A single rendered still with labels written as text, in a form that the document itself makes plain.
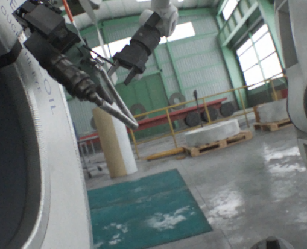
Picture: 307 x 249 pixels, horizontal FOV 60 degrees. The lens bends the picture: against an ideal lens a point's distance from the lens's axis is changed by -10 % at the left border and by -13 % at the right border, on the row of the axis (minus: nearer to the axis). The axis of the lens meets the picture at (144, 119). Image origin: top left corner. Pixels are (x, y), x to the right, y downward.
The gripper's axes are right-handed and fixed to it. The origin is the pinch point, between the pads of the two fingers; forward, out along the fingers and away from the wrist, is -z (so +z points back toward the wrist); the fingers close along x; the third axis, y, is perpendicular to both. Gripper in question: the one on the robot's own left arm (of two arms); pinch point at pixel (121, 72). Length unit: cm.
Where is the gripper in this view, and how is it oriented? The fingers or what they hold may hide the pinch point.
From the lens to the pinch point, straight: 95.4
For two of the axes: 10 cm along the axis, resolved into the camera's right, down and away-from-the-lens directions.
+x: 8.2, 4.2, -4.0
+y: 2.2, 4.1, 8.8
